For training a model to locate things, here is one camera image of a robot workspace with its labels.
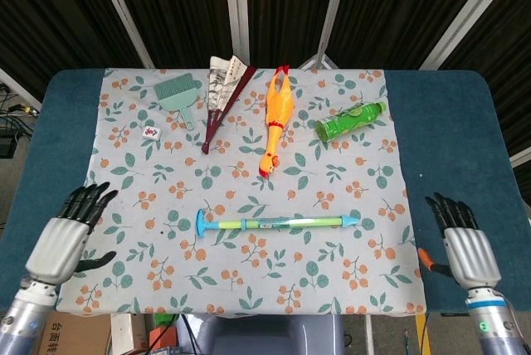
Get green plastic drink bottle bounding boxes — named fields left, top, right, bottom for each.
left=315, top=100, right=388, bottom=142

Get floral print tablecloth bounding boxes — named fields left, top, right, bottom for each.
left=56, top=66, right=428, bottom=317

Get blue green water syringe toy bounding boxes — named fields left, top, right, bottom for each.
left=195, top=208, right=360, bottom=239

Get tangled floor cables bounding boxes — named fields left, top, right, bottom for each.
left=0, top=83, right=41, bottom=134

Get small orange box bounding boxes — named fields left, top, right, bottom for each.
left=149, top=325, right=179, bottom=350

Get small green hand brush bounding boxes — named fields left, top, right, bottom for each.
left=153, top=72, right=202, bottom=131

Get small green object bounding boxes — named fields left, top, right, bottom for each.
left=153, top=312, right=178, bottom=328

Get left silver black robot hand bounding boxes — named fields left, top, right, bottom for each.
left=25, top=182, right=119, bottom=286

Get brown cardboard box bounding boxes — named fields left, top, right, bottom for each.
left=32, top=311, right=113, bottom=355

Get white partition frame post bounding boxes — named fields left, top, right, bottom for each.
left=418, top=0, right=518, bottom=71
left=89, top=0, right=157, bottom=70
left=298, top=0, right=354, bottom=71
left=222, top=0, right=251, bottom=69
left=0, top=67, right=43, bottom=112
left=509, top=149, right=531, bottom=168

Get folding paper fan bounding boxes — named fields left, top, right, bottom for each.
left=201, top=55, right=258, bottom=154

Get yellow rubber chicken toy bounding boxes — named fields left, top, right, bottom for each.
left=258, top=65, right=296, bottom=180

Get blue felt table cover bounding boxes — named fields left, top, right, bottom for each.
left=0, top=68, right=531, bottom=315

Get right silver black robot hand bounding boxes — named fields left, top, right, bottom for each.
left=417, top=192, right=502, bottom=292

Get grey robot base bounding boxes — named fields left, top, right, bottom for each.
left=182, top=314, right=345, bottom=355

